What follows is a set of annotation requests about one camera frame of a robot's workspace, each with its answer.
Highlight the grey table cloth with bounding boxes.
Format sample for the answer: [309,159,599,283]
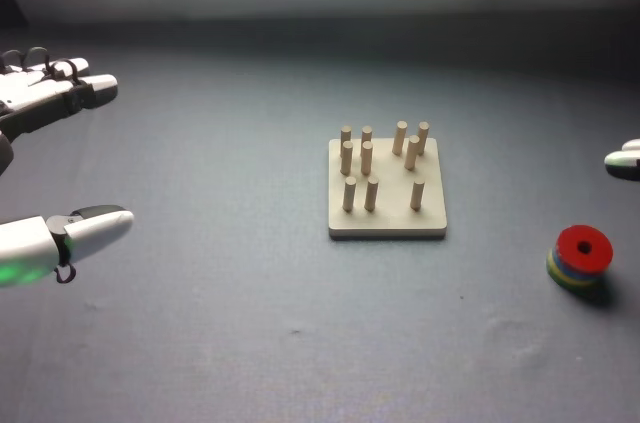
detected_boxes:
[0,17,640,423]

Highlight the stack of coloured rings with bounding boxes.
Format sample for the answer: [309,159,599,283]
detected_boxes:
[545,224,615,296]

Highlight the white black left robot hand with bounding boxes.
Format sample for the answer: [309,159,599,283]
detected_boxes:
[0,46,135,289]

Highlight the wooden peg board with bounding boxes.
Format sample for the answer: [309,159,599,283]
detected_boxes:
[328,120,448,242]

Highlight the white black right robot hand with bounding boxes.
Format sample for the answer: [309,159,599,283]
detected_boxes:
[603,138,640,179]

